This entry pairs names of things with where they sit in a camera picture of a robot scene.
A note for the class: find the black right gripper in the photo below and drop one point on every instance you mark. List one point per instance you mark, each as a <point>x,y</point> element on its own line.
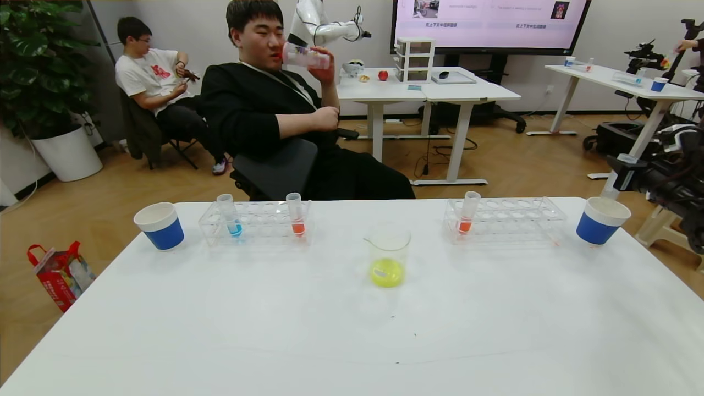
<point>620,171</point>

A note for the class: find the plastic bubble tea cup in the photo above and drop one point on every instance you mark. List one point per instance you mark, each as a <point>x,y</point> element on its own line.
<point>308,58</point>

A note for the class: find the blue pigment test tube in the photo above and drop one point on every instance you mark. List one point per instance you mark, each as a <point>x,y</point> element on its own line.
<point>234,225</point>

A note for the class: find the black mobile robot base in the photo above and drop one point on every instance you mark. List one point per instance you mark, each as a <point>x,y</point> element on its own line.
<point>621,140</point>

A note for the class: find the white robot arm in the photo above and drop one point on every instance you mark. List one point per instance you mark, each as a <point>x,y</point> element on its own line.
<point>330,30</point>

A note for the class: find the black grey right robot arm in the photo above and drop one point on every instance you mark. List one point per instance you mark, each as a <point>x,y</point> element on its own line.
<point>696,220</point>

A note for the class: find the small clear tube rack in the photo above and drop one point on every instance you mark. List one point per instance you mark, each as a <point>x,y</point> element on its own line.
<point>627,81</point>

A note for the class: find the clear acrylic test tube rack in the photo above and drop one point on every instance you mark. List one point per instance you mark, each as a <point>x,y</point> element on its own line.
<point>511,220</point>
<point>264,225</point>

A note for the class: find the orange pigment test tube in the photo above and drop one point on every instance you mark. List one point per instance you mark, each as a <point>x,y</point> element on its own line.
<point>465,224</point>
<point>297,225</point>

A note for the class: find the clear glass beaker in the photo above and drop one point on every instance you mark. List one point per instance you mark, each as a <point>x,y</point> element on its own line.
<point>388,272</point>

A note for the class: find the blue white paper cup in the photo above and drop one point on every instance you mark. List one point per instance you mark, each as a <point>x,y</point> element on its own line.
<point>164,234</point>
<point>597,231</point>

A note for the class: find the beige plastic stool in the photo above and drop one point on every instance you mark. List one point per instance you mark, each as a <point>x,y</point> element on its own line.
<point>660,231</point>

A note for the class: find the white single desk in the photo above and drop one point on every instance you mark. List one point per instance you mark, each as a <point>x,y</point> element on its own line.
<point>660,93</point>

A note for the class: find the small blue paper cup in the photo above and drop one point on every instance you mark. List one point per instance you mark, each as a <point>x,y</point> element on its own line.
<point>570,62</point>
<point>658,86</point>

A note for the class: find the black device on desk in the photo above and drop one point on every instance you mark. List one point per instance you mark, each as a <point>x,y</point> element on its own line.
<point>646,55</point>

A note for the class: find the black tripod stand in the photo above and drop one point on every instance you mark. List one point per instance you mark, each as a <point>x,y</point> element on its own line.
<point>690,25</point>

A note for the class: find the white double desk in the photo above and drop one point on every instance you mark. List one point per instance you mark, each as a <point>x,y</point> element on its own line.
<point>467,93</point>

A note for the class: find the grey tablet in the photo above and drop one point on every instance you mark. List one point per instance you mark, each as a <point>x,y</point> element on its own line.
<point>459,80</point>

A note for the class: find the large display screen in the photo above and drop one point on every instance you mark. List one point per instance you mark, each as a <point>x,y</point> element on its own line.
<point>489,33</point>

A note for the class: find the clear drawer organiser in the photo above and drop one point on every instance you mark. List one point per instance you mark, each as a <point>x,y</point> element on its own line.
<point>415,60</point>

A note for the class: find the red apple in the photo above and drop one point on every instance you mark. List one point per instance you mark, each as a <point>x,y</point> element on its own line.
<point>383,76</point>

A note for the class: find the man in black clothes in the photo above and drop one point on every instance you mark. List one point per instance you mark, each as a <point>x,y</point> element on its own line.
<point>247,104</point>

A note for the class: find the man in white t-shirt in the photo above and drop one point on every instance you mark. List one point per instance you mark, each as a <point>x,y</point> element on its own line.
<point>148,77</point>

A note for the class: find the folding chair with dark jacket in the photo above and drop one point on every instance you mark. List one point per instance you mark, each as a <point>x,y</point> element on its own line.
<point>140,129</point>

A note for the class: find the white plant pot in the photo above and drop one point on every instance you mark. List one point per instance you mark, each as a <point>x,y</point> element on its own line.
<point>69,157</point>

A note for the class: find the red shopping bag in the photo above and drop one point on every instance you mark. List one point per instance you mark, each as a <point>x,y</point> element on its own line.
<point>58,280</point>

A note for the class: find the green potted plant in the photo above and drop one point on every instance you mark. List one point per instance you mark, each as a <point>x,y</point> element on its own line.
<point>38,66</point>

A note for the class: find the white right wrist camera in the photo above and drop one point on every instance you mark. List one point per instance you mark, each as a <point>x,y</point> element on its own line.
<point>672,135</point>

